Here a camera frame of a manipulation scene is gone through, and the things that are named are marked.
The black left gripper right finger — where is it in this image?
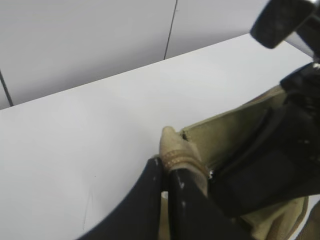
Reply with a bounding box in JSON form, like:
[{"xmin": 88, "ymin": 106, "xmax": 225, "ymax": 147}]
[{"xmin": 168, "ymin": 169, "xmax": 248, "ymax": 240}]

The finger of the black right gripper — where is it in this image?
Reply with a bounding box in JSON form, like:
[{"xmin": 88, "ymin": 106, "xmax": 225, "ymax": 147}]
[{"xmin": 209, "ymin": 103, "xmax": 320, "ymax": 218}]

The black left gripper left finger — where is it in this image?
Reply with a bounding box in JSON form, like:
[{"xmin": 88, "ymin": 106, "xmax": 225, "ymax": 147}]
[{"xmin": 80, "ymin": 157, "xmax": 163, "ymax": 240}]

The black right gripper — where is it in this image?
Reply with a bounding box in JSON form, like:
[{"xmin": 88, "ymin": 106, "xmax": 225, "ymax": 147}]
[{"xmin": 250, "ymin": 0, "xmax": 320, "ymax": 118}]

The silver metal zipper pull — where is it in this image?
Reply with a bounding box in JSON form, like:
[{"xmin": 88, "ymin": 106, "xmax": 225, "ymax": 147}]
[{"xmin": 208, "ymin": 170, "xmax": 214, "ymax": 179}]

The yellow canvas tote bag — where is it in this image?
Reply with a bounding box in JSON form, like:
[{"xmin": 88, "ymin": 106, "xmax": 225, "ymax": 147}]
[{"xmin": 159, "ymin": 86, "xmax": 320, "ymax": 240}]

